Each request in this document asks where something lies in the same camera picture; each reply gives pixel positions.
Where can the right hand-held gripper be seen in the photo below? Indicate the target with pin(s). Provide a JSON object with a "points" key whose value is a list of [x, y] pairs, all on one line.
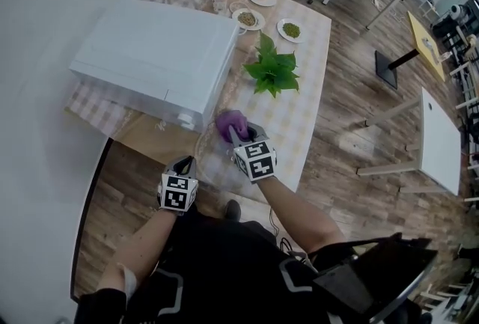
{"points": [[258, 161]]}

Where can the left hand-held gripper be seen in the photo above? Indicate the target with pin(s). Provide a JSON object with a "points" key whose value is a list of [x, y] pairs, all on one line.
{"points": [[176, 195]]}

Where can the purple cloth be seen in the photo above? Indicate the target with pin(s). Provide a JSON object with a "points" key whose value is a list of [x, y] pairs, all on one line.
{"points": [[226, 124]]}

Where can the clear glass plate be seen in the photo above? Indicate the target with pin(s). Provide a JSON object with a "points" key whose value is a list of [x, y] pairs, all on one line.
{"points": [[221, 165]]}

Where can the person's right forearm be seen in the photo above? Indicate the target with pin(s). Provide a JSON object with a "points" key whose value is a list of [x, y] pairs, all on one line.
{"points": [[295, 214]]}

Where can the person's left forearm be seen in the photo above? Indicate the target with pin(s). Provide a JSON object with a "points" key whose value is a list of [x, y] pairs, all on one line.
{"points": [[146, 244]]}

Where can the white microwave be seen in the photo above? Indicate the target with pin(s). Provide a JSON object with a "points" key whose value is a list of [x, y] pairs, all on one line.
{"points": [[149, 49]]}

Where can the beige checked tablecloth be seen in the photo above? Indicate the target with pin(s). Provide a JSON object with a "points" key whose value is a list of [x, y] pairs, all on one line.
{"points": [[292, 109]]}

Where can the person's dark shoe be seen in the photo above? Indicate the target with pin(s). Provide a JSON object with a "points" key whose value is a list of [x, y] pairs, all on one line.
{"points": [[232, 209]]}

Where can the green potted plant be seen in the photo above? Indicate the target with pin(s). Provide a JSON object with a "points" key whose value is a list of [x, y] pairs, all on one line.
{"points": [[271, 72]]}

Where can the person's black clothing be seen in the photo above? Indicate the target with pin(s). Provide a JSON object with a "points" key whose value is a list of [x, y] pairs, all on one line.
{"points": [[224, 270]]}

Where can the white plate with green beans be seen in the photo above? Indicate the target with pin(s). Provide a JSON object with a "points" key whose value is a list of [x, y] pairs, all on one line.
{"points": [[291, 30]]}

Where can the white plate with brown seeds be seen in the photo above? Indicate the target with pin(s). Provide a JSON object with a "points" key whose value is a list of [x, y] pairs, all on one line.
{"points": [[247, 18]]}

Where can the black bag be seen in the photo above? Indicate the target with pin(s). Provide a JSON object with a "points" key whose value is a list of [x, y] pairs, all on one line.
{"points": [[359, 277]]}

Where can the yellow-topped pedestal table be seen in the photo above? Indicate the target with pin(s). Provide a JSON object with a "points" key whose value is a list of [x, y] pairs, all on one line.
{"points": [[426, 42]]}

